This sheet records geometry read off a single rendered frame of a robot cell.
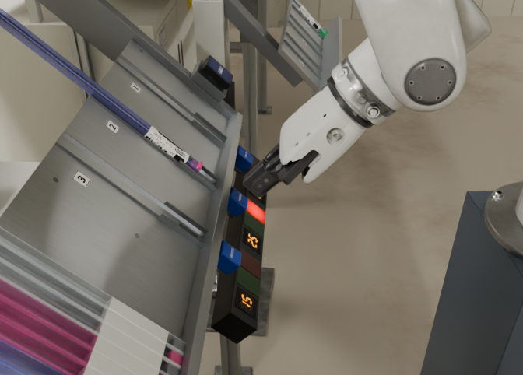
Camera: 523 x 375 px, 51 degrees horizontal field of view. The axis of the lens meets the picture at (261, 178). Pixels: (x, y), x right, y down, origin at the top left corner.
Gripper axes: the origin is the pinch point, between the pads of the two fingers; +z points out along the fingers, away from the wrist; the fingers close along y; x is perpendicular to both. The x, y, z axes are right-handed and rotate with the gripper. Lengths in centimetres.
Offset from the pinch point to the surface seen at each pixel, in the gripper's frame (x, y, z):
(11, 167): 24.3, 18.7, 38.5
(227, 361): -37, 21, 52
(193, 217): 5.4, -8.2, 5.3
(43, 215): 19.7, -21.2, 5.3
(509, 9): -159, 320, -54
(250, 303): -5.0, -13.9, 6.3
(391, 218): -79, 89, 27
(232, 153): 3.1, 6.4, 3.1
